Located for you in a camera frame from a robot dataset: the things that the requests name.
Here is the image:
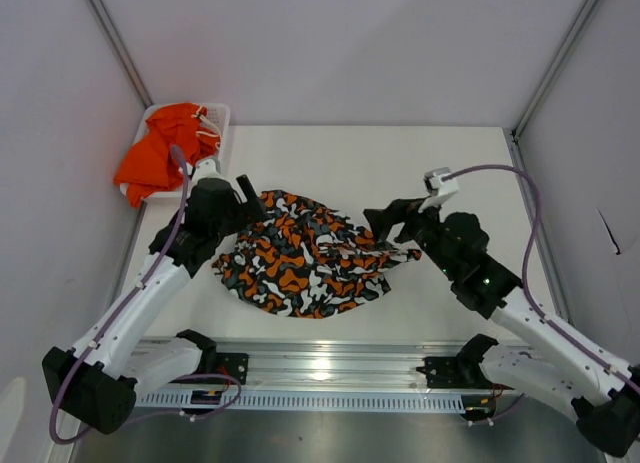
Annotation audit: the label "slotted cable duct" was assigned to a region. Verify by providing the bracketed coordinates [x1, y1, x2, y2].
[136, 388, 501, 414]

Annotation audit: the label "camouflage orange black shorts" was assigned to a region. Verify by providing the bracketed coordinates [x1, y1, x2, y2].
[211, 189, 421, 319]

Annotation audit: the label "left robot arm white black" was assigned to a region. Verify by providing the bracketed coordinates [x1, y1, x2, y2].
[42, 175, 266, 444]

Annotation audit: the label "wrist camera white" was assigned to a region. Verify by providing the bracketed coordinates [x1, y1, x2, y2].
[418, 167, 459, 214]
[191, 156, 222, 185]

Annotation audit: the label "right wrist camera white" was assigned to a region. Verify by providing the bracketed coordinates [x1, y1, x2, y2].
[418, 167, 459, 214]

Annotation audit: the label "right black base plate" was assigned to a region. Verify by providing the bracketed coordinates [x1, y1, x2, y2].
[415, 356, 493, 390]

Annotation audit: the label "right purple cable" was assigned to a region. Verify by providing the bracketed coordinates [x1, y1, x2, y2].
[442, 164, 631, 384]

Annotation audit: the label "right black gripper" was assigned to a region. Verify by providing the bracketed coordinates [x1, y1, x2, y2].
[361, 194, 457, 278]

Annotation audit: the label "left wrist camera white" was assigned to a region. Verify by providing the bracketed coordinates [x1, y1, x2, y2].
[191, 156, 222, 185]

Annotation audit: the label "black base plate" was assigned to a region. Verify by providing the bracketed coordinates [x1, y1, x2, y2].
[415, 356, 493, 390]
[197, 352, 250, 385]

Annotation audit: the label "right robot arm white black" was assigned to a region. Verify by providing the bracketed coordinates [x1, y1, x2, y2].
[364, 199, 639, 458]

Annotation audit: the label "white plastic basket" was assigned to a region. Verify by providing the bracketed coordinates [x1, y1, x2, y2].
[127, 101, 232, 207]

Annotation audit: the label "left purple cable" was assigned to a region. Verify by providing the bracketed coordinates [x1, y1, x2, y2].
[49, 143, 244, 443]

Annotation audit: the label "aluminium mounting rail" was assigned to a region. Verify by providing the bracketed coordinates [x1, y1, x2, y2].
[67, 337, 531, 389]

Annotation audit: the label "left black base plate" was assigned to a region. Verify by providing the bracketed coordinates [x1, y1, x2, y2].
[197, 352, 250, 385]

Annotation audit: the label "purple cable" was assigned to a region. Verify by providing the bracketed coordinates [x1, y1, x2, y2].
[442, 164, 631, 384]
[49, 143, 244, 443]

